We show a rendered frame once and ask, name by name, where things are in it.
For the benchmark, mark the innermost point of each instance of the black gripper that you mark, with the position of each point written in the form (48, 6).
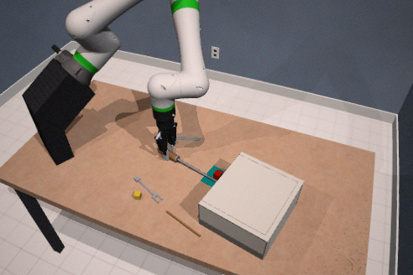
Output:
(167, 131)

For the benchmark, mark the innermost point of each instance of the small yellow cube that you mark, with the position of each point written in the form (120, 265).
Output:
(137, 195)

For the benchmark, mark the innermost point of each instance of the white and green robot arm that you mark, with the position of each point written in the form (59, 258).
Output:
(88, 26)

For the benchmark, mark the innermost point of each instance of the teal square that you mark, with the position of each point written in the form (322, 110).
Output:
(208, 181)

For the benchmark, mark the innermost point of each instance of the metal hook with brown wooden handle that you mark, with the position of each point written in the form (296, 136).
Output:
(176, 158)

